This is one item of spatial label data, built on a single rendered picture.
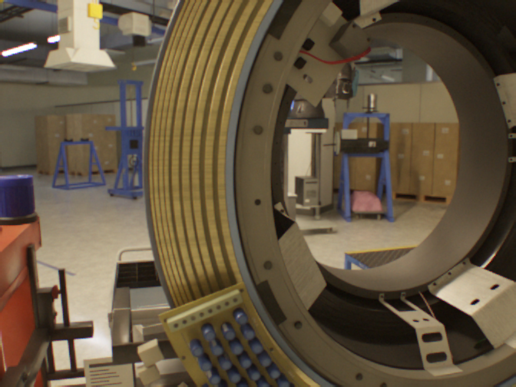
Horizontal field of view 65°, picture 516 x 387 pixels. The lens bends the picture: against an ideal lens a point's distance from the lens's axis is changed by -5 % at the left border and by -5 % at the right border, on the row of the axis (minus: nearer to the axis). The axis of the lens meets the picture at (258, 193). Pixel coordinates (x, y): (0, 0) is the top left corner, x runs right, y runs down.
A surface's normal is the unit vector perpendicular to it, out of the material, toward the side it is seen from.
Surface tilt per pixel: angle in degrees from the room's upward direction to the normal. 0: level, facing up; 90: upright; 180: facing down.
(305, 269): 76
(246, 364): 90
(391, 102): 90
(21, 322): 90
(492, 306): 61
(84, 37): 90
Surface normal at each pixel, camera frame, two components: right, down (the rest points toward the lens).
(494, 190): -0.92, -0.23
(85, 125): 0.83, 0.08
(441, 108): -0.56, 0.12
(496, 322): 0.00, -0.36
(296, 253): 0.70, -0.15
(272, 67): 0.28, 0.14
